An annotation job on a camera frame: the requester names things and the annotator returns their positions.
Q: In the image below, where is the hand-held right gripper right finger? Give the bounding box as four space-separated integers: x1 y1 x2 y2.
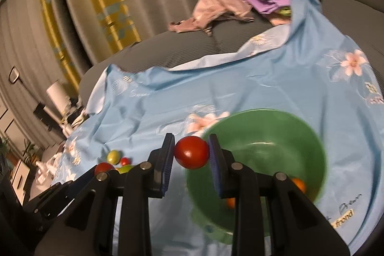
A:
207 134 351 256

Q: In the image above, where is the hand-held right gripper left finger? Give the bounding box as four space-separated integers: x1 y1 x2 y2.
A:
34 133 175 256

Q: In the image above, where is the green round fruit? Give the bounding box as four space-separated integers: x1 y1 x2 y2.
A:
115 164 134 175

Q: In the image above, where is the green bowl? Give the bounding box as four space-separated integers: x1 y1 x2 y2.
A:
184 108 327 245

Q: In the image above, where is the white cabinet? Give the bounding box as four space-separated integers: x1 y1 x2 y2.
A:
9 158 35 205

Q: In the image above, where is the white plastic bag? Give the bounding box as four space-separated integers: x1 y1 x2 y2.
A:
34 152 65 185

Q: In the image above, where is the potted plant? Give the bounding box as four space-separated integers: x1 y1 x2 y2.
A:
21 139 42 163

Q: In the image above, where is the light blue floral sheet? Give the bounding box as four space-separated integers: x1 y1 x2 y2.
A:
49 0 384 256

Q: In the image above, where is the black box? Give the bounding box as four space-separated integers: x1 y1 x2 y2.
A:
32 102 59 127

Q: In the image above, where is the white lamp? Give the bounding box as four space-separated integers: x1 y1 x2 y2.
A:
46 80 71 115

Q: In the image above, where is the grey sofa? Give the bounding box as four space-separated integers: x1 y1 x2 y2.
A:
78 0 384 101

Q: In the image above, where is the pink crumpled cloth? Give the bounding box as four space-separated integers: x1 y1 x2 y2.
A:
168 0 255 36

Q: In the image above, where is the purple cloth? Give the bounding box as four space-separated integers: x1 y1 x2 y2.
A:
240 0 293 15

